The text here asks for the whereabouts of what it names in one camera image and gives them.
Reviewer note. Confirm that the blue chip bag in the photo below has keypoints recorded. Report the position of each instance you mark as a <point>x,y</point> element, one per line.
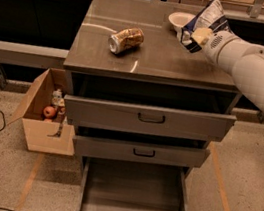
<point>211,17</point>

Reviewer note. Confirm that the bottom grey drawer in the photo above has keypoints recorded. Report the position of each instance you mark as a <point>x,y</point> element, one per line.
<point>110,185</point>

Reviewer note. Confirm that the crushed soda can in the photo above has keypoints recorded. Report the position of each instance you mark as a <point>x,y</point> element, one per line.
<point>125,39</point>

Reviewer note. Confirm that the grey drawer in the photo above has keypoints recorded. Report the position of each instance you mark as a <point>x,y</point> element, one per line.
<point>139,152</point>
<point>150,120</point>
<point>110,185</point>

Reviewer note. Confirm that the grey metal rail bench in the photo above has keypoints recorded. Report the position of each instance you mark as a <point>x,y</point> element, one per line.
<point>31,56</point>

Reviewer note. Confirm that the cardboard box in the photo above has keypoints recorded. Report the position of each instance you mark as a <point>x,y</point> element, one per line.
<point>45,135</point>

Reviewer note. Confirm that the small clear bottle in box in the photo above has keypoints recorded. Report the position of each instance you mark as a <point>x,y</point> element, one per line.
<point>56,97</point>

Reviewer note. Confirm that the top grey drawer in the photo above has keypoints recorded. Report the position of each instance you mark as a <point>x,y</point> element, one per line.
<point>150,120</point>

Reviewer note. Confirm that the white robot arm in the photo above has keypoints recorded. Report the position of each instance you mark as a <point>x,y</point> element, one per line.
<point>242,60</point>

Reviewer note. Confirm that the grey drawer cabinet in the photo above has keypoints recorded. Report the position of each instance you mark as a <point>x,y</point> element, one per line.
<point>159,72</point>

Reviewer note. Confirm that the middle grey drawer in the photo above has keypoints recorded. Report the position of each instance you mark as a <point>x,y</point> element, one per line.
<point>139,152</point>

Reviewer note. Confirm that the red apple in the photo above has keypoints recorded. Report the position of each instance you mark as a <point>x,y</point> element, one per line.
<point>49,112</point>

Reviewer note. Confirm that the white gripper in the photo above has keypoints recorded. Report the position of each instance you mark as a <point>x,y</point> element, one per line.
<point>216,47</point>

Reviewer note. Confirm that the white bowl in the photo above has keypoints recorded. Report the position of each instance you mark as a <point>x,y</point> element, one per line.
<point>180,19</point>

